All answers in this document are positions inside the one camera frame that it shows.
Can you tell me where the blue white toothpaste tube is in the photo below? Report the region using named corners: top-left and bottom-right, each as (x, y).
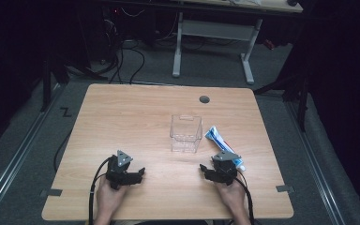
top-left (203, 125), bottom-right (247, 173)

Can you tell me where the clear plastic container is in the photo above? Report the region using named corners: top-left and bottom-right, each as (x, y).
top-left (169, 114), bottom-right (203, 154)

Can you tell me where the black metal stand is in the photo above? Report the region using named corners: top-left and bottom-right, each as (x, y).
top-left (252, 69), bottom-right (311, 132)
top-left (39, 54), bottom-right (71, 113)

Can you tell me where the small red object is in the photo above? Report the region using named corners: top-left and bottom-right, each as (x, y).
top-left (263, 38), bottom-right (277, 51)

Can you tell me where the metal floor rail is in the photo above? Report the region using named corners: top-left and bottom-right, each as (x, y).
top-left (0, 83), bottom-right (66, 219)
top-left (285, 99), bottom-right (347, 225)

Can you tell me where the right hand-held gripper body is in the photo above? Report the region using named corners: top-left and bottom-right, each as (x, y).
top-left (211, 150), bottom-right (242, 187)

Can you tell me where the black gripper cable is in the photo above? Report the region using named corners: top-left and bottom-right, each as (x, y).
top-left (233, 170), bottom-right (256, 225)
top-left (88, 156), bottom-right (113, 225)

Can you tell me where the person's left hand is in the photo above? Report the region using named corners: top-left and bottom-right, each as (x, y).
top-left (95, 177), bottom-right (129, 219)

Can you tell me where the white metal desk frame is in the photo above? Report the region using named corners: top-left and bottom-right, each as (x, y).
top-left (172, 0), bottom-right (304, 85)

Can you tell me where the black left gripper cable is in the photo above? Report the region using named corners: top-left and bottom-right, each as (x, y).
top-left (88, 156), bottom-right (113, 225)

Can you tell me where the bundle of black cables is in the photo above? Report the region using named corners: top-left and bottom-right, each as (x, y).
top-left (101, 8), bottom-right (146, 85)

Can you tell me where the grey tape strip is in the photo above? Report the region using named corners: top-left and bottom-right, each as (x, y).
top-left (40, 188), bottom-right (64, 198)
top-left (276, 184), bottom-right (295, 193)

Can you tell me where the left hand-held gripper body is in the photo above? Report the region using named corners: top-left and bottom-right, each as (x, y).
top-left (105, 150), bottom-right (139, 190)

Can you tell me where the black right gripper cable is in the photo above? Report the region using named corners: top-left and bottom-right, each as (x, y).
top-left (233, 170), bottom-right (256, 225)

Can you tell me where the black floor cable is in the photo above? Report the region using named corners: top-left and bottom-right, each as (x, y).
top-left (53, 129), bottom-right (73, 173)

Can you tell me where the person's right hand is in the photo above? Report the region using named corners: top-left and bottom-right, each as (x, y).
top-left (215, 178), bottom-right (248, 218)

